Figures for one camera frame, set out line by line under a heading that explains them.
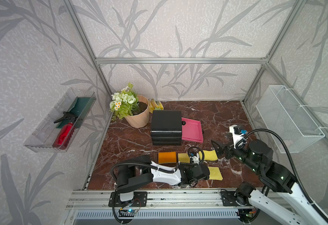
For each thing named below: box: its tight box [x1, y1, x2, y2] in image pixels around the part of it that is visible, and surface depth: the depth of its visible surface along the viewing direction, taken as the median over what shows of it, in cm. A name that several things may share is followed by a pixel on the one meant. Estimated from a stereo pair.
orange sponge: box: [157, 151, 177, 164], surface depth 90 cm
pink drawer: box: [181, 117, 204, 144], surface depth 100 cm
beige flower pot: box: [124, 94, 150, 128], surface depth 98 cm
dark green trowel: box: [55, 96, 95, 129], surface depth 69 cm
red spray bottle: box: [52, 113, 77, 150], surface depth 61 cm
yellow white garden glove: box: [148, 98, 164, 114], surface depth 121 cm
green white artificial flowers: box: [109, 82, 140, 121], surface depth 82 cm
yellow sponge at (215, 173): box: [207, 166, 224, 181], surface depth 82 cm
